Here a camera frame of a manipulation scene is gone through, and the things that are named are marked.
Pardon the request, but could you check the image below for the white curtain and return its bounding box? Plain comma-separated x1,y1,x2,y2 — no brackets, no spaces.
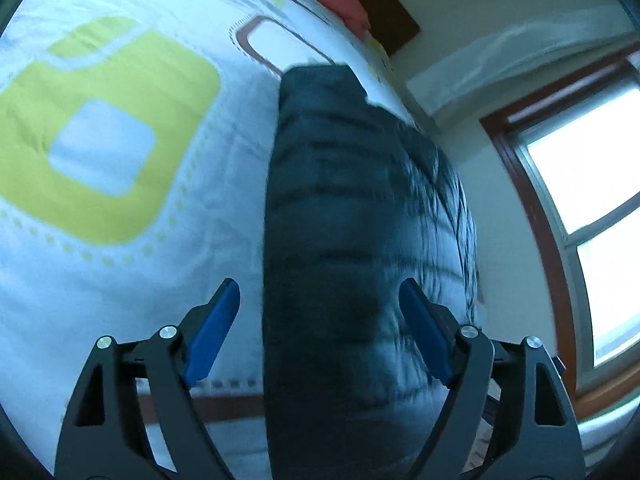
405,10,640,132

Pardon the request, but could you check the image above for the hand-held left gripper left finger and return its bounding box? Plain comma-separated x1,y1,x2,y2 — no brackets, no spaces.
54,277,242,480

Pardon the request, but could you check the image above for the black puffer jacket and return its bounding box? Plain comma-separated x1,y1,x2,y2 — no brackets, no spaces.
262,62,482,480

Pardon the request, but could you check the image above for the red pillow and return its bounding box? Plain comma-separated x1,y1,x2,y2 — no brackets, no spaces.
262,0,372,41

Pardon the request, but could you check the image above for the dark wooden headboard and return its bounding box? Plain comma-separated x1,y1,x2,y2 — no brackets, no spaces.
334,0,421,57

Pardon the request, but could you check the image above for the brown framed window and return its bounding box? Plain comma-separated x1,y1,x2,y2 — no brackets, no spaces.
479,42,640,421

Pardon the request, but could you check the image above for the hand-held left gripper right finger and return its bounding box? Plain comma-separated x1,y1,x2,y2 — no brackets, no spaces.
399,277,586,480

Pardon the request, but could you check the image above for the bed with patterned sheet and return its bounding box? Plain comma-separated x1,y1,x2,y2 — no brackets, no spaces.
0,0,431,480

